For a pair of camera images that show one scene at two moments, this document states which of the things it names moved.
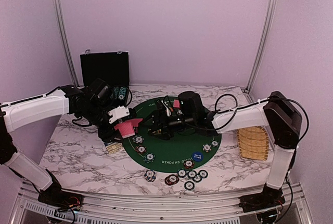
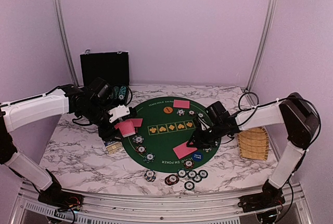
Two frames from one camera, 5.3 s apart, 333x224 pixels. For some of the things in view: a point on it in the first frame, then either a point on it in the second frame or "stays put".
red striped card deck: (126, 129) stays put
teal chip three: (203, 174) stays put
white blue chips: (138, 139) stays put
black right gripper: (158, 116) to (200, 142)
